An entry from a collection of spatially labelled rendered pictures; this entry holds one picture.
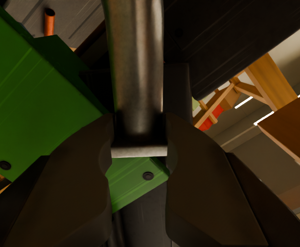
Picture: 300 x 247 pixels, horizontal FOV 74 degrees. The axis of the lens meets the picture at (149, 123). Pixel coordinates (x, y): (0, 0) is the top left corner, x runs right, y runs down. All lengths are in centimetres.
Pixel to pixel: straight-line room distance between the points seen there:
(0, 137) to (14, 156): 2
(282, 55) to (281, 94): 884
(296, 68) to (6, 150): 1000
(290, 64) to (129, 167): 984
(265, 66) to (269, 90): 10
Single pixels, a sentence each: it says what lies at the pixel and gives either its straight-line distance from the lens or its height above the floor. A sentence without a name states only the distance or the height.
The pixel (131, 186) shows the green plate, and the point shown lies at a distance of 19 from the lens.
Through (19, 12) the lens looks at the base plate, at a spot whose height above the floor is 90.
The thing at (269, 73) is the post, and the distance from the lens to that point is 96.
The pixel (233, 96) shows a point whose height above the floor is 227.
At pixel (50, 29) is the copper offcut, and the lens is 60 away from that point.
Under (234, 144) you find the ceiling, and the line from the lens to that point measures 772.
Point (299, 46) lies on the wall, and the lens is 1005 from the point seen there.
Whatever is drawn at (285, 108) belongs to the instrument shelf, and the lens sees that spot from 75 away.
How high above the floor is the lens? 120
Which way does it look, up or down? 7 degrees up
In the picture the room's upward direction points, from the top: 141 degrees clockwise
